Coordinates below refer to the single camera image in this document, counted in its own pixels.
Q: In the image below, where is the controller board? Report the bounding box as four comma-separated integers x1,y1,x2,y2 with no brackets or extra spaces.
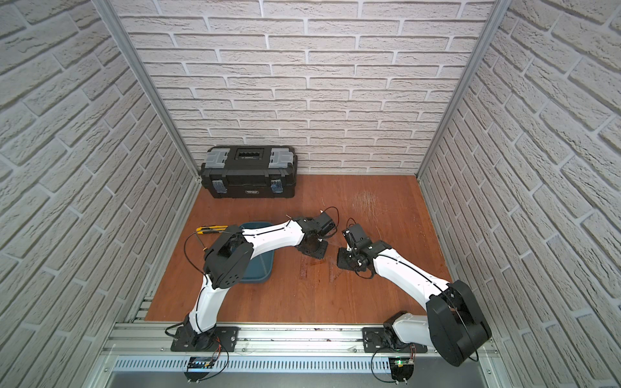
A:
184,357,218,383
388,357,415,384

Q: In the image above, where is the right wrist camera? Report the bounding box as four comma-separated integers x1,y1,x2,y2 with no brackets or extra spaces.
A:
343,224,372,253

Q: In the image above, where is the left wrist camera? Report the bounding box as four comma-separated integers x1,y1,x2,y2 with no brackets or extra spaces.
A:
310,212,337,239

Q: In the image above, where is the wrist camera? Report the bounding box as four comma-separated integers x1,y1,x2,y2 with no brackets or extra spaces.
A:
310,212,337,239
343,224,372,253

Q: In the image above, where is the teal plastic storage box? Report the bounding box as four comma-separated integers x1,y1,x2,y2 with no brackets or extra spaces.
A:
240,221,274,284

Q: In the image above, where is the aluminium front rail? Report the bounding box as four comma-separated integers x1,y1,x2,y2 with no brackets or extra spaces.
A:
99,322,501,360

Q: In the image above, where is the black plastic toolbox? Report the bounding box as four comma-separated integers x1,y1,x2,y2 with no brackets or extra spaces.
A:
200,145,298,198

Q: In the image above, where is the yellow black utility knife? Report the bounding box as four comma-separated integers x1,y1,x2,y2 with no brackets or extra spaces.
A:
196,226,228,234

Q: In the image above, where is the left controller board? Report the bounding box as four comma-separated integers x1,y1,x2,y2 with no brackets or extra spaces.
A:
184,357,218,383

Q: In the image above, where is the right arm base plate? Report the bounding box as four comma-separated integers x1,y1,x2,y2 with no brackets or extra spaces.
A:
362,327,428,354

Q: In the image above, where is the right controller board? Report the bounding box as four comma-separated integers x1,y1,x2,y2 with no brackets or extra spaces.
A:
388,357,415,384

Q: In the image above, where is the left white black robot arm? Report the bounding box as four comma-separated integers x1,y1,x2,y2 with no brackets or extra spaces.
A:
187,212,337,336

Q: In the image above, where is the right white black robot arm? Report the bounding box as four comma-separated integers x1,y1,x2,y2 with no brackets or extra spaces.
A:
337,241,492,366

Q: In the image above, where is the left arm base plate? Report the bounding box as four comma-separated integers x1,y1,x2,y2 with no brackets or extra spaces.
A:
171,326,239,352

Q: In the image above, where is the small clear triangle ruler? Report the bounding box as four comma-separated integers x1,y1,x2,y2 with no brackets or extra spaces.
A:
328,264,342,284

